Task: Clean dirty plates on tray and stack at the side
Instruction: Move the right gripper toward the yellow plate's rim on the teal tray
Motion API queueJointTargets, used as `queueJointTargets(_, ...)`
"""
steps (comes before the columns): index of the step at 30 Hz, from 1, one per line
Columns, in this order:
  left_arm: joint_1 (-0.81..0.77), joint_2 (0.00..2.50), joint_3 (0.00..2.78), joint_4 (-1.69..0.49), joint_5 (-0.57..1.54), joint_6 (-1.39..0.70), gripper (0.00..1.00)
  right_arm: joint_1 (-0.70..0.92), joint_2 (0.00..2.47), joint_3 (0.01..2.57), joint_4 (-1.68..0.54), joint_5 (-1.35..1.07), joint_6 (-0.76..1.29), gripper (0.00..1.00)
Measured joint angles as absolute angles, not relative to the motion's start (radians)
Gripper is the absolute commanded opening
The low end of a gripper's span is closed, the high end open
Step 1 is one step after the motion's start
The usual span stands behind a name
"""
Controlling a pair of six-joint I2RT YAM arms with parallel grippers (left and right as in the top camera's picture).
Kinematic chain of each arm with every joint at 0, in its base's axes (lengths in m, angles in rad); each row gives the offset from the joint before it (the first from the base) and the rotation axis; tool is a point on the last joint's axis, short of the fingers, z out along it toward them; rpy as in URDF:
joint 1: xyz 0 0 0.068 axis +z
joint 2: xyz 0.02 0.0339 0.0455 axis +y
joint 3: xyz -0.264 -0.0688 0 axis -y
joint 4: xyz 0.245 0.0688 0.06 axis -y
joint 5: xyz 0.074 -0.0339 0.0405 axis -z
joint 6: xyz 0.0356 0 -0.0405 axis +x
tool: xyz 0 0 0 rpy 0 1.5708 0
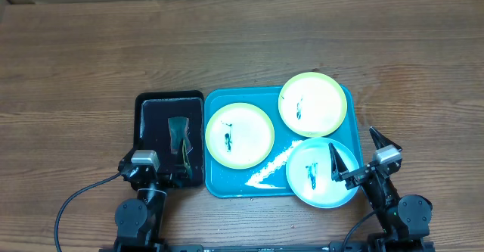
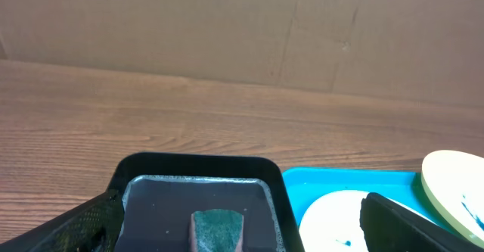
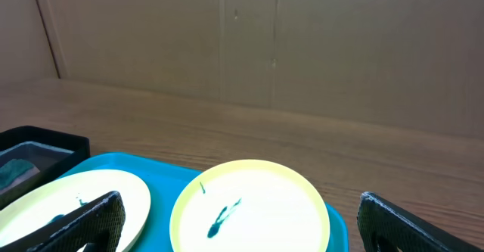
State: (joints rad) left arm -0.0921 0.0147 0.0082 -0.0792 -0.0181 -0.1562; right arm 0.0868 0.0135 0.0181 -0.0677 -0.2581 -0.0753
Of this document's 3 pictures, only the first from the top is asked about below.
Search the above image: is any light blue plate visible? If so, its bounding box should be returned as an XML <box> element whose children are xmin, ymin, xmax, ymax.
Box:
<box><xmin>286</xmin><ymin>137</ymin><xmax>360</xmax><ymax>209</ymax></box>

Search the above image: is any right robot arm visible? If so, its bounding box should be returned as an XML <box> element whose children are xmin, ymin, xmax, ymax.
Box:
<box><xmin>328</xmin><ymin>127</ymin><xmax>435</xmax><ymax>252</ymax></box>

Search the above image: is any black water tray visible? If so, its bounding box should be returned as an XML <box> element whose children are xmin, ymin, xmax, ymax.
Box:
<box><xmin>133</xmin><ymin>90</ymin><xmax>205</xmax><ymax>188</ymax></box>

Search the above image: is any yellow plate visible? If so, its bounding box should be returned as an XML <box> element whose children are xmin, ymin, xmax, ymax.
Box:
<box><xmin>278</xmin><ymin>72</ymin><xmax>348</xmax><ymax>138</ymax></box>
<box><xmin>205</xmin><ymin>102</ymin><xmax>275</xmax><ymax>170</ymax></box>

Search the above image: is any green and pink sponge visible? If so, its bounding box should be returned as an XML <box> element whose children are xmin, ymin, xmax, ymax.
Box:
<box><xmin>168</xmin><ymin>117</ymin><xmax>192</xmax><ymax>154</ymax></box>

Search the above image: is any teal plastic tray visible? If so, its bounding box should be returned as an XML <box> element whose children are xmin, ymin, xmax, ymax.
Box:
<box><xmin>203</xmin><ymin>85</ymin><xmax>365</xmax><ymax>199</ymax></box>

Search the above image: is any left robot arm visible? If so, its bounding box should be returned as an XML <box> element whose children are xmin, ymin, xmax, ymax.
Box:
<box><xmin>113</xmin><ymin>140</ymin><xmax>192</xmax><ymax>251</ymax></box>

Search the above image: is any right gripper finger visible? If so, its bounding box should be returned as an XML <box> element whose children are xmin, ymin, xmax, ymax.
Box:
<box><xmin>328</xmin><ymin>143</ymin><xmax>349</xmax><ymax>181</ymax></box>
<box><xmin>369</xmin><ymin>126</ymin><xmax>402</xmax><ymax>151</ymax></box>

